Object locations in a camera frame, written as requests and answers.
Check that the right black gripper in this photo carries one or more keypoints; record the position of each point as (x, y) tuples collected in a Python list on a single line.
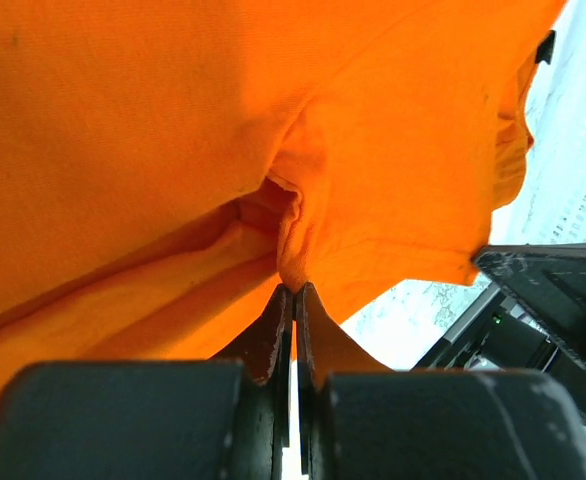
[(533, 316)]

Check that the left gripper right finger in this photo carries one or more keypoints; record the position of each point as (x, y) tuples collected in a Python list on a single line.
[(323, 349)]

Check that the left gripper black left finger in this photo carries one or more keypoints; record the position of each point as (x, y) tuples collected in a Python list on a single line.
[(260, 430)]

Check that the orange t shirt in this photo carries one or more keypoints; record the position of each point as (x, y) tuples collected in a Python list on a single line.
[(165, 164)]

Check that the white plastic basket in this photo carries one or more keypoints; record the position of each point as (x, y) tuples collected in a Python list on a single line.
[(551, 207)]

